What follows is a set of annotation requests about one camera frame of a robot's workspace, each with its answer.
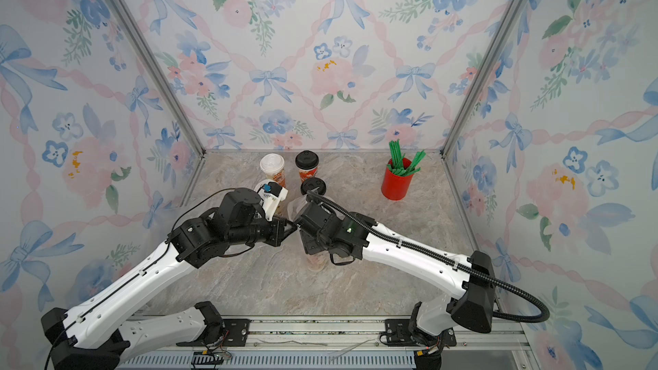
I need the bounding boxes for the black corrugated cable conduit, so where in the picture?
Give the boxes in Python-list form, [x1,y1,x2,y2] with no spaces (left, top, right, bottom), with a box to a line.
[307,192,551,324]

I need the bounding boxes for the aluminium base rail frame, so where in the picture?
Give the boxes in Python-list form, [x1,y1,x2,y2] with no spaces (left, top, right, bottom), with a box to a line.
[120,316,539,369]

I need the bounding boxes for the back black-lid red cup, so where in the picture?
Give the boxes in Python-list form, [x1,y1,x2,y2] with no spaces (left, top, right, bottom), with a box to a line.
[295,150,320,182]

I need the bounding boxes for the back left white-lid cup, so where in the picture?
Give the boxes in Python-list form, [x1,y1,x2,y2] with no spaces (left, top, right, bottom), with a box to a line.
[260,153,286,188]

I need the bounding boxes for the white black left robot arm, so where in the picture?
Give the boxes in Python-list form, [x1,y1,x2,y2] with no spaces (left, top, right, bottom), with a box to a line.
[41,181,296,369]

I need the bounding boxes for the green wrapped straws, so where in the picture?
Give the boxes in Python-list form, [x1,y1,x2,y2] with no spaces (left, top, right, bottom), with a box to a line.
[387,140,426,177]

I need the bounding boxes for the left aluminium corner post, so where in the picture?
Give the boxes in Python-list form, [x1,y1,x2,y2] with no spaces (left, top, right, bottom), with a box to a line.
[81,0,207,155]

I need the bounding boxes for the front black-lid red cup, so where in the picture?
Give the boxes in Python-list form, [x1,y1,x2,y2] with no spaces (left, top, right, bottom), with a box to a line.
[300,177,327,195]

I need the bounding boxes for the black-lid red cup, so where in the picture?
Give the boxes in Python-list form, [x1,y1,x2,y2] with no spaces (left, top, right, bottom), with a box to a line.
[295,150,320,182]
[300,177,327,195]

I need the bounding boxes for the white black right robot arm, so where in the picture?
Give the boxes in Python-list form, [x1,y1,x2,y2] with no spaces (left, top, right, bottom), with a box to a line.
[289,201,495,346]

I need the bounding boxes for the aluminium corner post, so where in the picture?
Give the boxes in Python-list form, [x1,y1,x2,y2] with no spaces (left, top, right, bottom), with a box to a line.
[81,0,207,155]
[440,0,528,159]

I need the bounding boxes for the right aluminium corner post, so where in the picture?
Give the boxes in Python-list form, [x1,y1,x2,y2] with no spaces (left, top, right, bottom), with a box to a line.
[440,0,528,159]

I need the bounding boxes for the red straw holder cup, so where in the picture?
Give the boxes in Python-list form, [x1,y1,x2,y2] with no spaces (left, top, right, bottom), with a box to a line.
[380,159,414,201]

